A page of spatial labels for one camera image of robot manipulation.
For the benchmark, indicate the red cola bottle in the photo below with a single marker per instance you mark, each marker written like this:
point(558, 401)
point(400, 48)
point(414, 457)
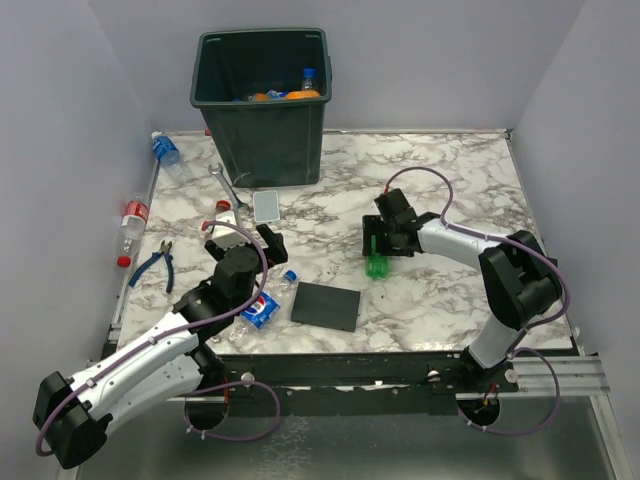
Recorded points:
point(132, 228)

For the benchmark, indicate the small red cap bottle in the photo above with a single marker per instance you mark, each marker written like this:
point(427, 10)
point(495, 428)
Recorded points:
point(222, 206)

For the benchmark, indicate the orange object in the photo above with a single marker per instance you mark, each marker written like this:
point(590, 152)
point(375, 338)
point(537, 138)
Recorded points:
point(302, 94)

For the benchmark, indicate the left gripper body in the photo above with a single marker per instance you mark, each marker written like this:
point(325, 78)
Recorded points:
point(219, 254)

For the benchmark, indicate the aluminium frame rail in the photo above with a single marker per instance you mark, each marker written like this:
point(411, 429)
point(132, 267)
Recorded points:
point(579, 376)

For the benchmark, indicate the white smartphone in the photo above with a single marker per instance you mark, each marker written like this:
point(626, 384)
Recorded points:
point(266, 206)

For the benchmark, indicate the Pepsi bottle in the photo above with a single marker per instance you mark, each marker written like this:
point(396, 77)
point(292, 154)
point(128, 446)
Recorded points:
point(271, 307)

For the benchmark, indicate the blue water bottle far left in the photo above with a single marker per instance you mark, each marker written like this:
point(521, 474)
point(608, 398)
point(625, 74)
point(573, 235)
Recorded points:
point(170, 158)

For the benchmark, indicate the dark green bin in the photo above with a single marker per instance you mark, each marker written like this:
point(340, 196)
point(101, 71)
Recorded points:
point(273, 143)

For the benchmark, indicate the blue label water bottle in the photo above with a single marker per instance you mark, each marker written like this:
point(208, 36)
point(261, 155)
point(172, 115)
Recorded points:
point(309, 81)

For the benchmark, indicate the steel wrench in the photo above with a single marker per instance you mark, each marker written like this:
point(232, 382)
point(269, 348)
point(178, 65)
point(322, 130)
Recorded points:
point(218, 173)

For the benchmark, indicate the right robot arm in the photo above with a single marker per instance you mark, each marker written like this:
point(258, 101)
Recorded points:
point(520, 282)

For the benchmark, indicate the black flat box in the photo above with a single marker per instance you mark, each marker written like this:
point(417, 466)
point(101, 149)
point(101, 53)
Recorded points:
point(327, 307)

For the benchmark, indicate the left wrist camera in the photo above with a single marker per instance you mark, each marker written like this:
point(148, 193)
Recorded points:
point(221, 234)

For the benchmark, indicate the large orange jar bottle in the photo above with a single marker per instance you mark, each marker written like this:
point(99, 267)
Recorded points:
point(257, 97)

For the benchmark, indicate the black mounting rail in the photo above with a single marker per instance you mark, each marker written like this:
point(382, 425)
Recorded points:
point(303, 384)

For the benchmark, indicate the blue cap water bottle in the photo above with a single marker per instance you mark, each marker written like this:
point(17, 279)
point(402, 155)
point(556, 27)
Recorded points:
point(276, 95)

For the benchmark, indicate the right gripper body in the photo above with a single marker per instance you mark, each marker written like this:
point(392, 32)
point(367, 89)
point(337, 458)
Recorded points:
point(385, 239)

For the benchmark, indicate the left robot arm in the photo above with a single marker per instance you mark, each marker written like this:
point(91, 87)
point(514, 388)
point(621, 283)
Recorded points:
point(75, 415)

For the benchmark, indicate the green crushed bottle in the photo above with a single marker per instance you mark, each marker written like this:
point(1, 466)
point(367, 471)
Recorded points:
point(377, 265)

